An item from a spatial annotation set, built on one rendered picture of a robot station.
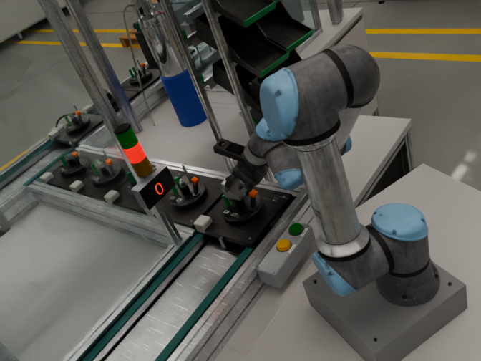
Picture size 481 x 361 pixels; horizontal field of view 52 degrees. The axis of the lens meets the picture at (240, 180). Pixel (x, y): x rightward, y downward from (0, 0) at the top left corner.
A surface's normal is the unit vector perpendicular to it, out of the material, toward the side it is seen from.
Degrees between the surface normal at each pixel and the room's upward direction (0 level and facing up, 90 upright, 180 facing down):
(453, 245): 0
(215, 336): 90
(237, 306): 90
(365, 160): 0
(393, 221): 8
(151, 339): 0
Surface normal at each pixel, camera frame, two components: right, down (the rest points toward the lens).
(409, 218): -0.17, -0.81
